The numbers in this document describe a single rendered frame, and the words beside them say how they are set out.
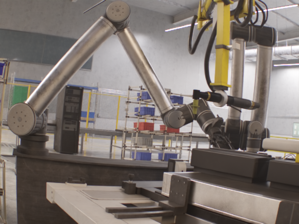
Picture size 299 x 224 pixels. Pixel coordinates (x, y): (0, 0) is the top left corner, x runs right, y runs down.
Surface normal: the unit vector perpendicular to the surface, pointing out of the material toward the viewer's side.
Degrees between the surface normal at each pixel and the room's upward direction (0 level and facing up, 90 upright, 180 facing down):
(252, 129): 90
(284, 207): 90
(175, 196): 90
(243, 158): 90
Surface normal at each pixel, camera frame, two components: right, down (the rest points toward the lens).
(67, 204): -0.83, -0.09
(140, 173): 0.37, 0.01
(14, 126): 0.03, 0.07
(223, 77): 0.58, 0.04
